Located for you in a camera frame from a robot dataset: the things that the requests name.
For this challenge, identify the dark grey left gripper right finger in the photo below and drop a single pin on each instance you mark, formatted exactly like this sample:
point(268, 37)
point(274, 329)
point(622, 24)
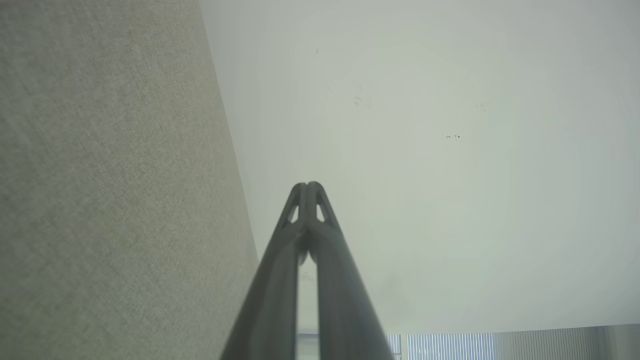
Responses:
point(345, 310)

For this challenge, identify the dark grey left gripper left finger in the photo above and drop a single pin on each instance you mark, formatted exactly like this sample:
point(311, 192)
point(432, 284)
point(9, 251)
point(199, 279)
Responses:
point(270, 300)

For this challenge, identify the white vertical blinds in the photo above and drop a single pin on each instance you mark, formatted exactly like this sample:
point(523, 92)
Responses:
point(450, 347)

